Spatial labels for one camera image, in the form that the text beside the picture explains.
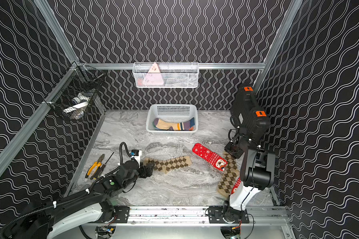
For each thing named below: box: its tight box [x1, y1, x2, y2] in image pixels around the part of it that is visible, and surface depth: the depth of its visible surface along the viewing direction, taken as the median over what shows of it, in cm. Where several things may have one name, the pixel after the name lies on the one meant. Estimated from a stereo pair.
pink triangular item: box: [142, 62, 164, 86], surface depth 92 cm
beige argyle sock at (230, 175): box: [216, 152, 241, 199], surface depth 88 cm
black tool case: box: [230, 83, 271, 145], surface depth 87 cm
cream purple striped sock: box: [153, 117, 195, 131], surface depth 108 cm
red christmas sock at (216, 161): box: [191, 142, 229, 172], surface depth 96 cm
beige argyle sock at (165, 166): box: [143, 155, 193, 174], surface depth 94 cm
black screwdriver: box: [94, 151, 115, 180], surface depth 90 cm
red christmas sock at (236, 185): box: [230, 176, 242, 195], surface depth 85 cm
